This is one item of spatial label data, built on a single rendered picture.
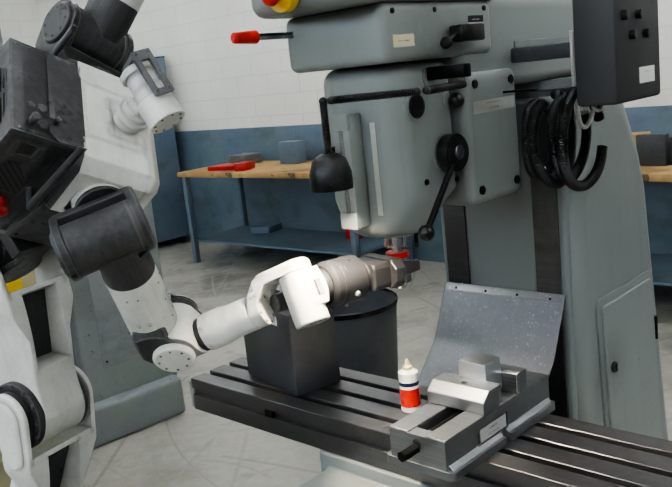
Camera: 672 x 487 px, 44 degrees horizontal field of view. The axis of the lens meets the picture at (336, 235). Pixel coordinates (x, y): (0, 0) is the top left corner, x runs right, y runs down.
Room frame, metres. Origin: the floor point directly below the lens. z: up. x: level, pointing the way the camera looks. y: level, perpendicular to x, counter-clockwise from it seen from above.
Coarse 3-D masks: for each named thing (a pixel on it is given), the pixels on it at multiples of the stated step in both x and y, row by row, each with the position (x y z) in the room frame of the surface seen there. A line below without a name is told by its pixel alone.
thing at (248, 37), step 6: (252, 30) 1.48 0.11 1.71; (234, 36) 1.45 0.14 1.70; (240, 36) 1.45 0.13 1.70; (246, 36) 1.46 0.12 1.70; (252, 36) 1.47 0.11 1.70; (258, 36) 1.48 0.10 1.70; (264, 36) 1.50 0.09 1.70; (270, 36) 1.51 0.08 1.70; (276, 36) 1.52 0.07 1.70; (282, 36) 1.53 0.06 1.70; (288, 36) 1.54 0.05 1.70; (234, 42) 1.46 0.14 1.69; (240, 42) 1.46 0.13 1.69; (246, 42) 1.47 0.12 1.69; (252, 42) 1.48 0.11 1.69
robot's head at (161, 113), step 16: (144, 64) 1.42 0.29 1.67; (128, 80) 1.42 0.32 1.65; (144, 80) 1.41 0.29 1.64; (160, 80) 1.43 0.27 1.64; (144, 96) 1.41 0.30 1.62; (160, 96) 1.40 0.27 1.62; (128, 112) 1.43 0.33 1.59; (144, 112) 1.40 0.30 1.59; (160, 112) 1.39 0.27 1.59; (176, 112) 1.40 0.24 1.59; (144, 128) 1.45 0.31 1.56; (160, 128) 1.42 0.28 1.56
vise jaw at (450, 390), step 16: (432, 384) 1.44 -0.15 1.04; (448, 384) 1.42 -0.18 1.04; (464, 384) 1.41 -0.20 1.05; (480, 384) 1.40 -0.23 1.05; (496, 384) 1.39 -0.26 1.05; (432, 400) 1.43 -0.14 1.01; (448, 400) 1.40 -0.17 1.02; (464, 400) 1.38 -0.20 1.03; (480, 400) 1.36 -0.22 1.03; (496, 400) 1.38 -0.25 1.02
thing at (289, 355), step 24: (288, 312) 1.73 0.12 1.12; (264, 336) 1.80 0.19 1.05; (288, 336) 1.71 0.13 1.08; (312, 336) 1.74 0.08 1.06; (264, 360) 1.81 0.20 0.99; (288, 360) 1.72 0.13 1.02; (312, 360) 1.73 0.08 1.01; (336, 360) 1.77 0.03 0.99; (288, 384) 1.73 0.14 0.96; (312, 384) 1.73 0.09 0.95
